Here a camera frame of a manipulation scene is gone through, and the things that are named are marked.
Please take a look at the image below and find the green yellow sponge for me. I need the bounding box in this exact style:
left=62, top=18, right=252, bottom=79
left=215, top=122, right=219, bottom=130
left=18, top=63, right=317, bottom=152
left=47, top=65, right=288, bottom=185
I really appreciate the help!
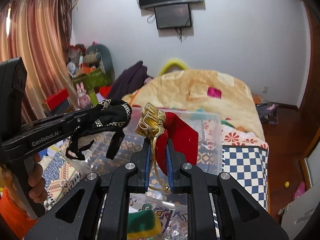
left=127, top=210, right=162, bottom=239

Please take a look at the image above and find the person's left hand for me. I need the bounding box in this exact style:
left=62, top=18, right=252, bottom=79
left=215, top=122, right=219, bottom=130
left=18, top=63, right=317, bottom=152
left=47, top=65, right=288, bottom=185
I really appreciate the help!
left=0, top=153, right=48, bottom=204

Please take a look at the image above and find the red gift box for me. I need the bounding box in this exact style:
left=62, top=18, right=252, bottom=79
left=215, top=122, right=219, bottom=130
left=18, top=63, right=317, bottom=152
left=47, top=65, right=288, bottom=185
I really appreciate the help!
left=42, top=88, right=69, bottom=111

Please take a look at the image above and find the patchwork patterned bedspread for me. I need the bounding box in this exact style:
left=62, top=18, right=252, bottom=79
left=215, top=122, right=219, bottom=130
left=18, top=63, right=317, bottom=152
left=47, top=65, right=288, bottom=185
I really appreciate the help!
left=37, top=119, right=270, bottom=240

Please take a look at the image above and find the pink toy on floor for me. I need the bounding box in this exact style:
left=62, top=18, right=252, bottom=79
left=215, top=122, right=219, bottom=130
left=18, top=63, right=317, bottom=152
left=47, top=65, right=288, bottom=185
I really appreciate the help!
left=293, top=181, right=306, bottom=200

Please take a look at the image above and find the pink bunny plush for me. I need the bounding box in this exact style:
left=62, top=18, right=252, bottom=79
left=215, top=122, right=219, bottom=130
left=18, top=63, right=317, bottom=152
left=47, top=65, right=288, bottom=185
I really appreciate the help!
left=76, top=82, right=92, bottom=109

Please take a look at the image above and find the clear plastic storage box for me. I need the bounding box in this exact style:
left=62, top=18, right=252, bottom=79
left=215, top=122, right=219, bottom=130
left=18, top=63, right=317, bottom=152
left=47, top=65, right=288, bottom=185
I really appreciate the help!
left=65, top=104, right=216, bottom=239

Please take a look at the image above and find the green cardboard box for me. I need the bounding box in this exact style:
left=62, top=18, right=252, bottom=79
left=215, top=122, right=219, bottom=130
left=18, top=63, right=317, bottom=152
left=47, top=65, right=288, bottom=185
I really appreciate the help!
left=72, top=68, right=112, bottom=106

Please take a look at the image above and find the purple bag on floor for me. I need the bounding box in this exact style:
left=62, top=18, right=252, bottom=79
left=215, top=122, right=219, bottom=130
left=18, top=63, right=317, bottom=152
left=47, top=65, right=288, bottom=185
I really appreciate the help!
left=256, top=101, right=279, bottom=125

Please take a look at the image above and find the pink striped curtain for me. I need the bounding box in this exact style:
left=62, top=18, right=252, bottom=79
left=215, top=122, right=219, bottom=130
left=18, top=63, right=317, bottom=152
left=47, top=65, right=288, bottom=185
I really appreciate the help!
left=1, top=0, right=76, bottom=122

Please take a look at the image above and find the grey plush toy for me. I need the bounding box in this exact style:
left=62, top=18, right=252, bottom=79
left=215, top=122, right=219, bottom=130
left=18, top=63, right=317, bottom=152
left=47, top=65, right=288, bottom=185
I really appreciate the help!
left=82, top=43, right=115, bottom=82

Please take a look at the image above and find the wooden door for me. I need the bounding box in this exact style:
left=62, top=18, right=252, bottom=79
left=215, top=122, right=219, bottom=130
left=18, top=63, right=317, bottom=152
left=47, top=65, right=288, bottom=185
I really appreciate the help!
left=299, top=6, right=319, bottom=137

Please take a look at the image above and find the dark purple clothing pile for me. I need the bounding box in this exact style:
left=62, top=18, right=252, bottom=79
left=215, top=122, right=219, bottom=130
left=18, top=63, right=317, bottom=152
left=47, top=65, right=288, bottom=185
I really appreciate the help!
left=107, top=61, right=153, bottom=99

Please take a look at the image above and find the beige patterned blanket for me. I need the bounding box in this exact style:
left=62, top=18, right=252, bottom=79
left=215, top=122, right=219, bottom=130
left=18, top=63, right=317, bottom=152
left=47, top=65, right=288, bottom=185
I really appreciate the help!
left=123, top=69, right=265, bottom=140

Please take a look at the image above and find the yellow foam hoop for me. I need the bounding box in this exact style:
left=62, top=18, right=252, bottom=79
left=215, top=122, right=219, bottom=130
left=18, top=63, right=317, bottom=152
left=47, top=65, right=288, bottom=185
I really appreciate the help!
left=158, top=59, right=189, bottom=76

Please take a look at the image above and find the small black wall monitor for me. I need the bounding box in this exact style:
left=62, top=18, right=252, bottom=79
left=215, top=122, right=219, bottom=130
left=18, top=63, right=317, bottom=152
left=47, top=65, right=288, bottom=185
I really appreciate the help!
left=155, top=4, right=192, bottom=29

